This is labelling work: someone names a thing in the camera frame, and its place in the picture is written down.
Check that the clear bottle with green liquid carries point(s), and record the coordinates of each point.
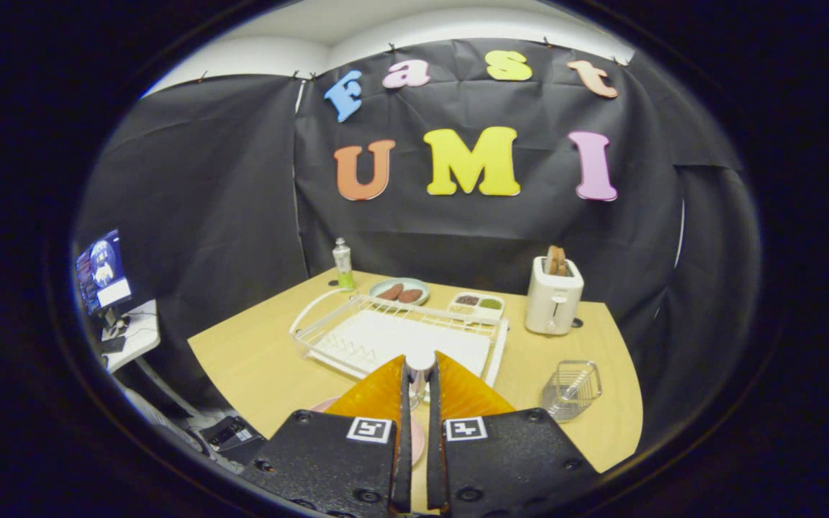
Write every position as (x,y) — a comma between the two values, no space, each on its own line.
(343,266)

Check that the white toaster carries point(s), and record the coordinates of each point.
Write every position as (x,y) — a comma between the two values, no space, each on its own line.
(553,306)

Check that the brown bread slice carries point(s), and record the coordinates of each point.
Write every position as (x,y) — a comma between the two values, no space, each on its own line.
(551,262)
(563,262)

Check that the black backdrop cloth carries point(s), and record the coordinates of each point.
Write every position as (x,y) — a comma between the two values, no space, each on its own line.
(458,230)

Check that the white divided tray of grains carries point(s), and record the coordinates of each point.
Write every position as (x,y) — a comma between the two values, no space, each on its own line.
(476,307)

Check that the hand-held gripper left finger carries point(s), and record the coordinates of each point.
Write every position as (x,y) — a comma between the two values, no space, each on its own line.
(404,460)

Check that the light blue plate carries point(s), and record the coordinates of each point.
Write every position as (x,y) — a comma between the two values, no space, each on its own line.
(420,284)

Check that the pink plate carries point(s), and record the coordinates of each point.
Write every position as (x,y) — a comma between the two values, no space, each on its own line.
(419,439)

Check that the black box device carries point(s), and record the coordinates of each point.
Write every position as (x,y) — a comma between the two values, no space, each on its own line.
(234,437)

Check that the white side desk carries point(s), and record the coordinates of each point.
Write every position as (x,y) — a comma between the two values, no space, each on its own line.
(142,331)

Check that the computer monitor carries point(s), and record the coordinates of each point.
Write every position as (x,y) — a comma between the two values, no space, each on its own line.
(103,270)

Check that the brown meat patty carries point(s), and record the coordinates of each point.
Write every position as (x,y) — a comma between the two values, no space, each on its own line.
(390,291)
(411,296)

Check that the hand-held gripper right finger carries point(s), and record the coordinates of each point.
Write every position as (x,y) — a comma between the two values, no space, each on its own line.
(435,460)

